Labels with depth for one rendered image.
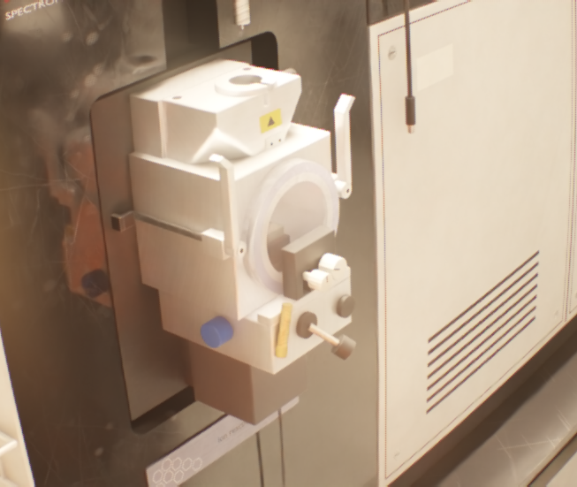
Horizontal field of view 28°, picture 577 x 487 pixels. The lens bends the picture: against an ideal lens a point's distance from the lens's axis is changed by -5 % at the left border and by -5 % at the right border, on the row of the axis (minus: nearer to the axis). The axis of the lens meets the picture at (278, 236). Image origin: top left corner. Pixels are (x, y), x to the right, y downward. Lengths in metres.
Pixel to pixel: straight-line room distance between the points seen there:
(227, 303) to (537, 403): 0.72
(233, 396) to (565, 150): 0.61
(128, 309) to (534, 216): 0.59
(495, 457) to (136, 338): 0.60
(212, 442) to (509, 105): 0.47
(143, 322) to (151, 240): 0.07
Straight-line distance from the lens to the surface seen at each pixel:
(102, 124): 0.77
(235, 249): 0.74
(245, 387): 0.84
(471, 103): 1.12
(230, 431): 0.94
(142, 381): 0.86
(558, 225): 1.36
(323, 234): 0.78
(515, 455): 1.34
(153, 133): 0.77
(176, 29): 0.83
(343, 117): 0.79
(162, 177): 0.77
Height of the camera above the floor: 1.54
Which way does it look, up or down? 26 degrees down
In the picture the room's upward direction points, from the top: 4 degrees counter-clockwise
